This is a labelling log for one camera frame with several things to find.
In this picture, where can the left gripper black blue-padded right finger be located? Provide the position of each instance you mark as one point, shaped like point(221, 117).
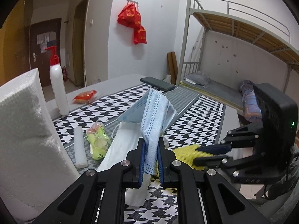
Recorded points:
point(203, 196)

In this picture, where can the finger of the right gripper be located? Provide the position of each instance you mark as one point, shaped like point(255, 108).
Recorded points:
point(217, 149)
point(213, 161)

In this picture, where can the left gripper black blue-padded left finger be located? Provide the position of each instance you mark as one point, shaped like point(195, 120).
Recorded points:
point(98, 197)

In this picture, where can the yellow foam fruit net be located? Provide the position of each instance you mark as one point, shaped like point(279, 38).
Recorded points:
point(188, 153)

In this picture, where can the light blue face mask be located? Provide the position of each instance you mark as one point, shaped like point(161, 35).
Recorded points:
point(154, 113)

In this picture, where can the houndstooth table cloth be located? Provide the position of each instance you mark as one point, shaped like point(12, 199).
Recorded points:
point(183, 117)

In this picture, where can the white foam strip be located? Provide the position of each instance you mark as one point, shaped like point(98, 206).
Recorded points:
point(79, 148)

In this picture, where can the green yellow snack bag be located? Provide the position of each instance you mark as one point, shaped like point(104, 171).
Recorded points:
point(98, 140)

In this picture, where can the white styrofoam box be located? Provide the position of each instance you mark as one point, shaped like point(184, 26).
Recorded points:
point(35, 167)

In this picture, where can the grey folded pillow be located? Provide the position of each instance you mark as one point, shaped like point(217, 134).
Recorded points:
point(198, 78)

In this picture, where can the black smartphone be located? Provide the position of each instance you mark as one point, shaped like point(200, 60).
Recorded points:
point(162, 85)

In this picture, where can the red orange snack packet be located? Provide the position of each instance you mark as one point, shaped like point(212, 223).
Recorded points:
point(85, 97)

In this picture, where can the white red pump bottle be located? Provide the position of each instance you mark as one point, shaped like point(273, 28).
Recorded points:
point(57, 82)

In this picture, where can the red fire extinguisher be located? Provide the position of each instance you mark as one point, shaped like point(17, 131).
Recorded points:
point(64, 72)

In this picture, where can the metal bunk bed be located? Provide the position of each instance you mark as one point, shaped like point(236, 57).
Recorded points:
point(240, 43)

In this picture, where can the dark brown entrance door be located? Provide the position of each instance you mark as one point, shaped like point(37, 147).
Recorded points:
point(41, 36)

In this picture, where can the red plastic bags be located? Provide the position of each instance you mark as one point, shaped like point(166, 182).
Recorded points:
point(130, 17)

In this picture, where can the wooden wardrobe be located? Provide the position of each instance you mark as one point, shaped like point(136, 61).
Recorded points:
point(15, 41)

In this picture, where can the wooden boards against wall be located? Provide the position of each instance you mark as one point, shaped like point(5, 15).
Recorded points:
point(172, 66)

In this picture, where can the wall hook rack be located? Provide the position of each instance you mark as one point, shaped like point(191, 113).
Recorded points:
point(132, 1)

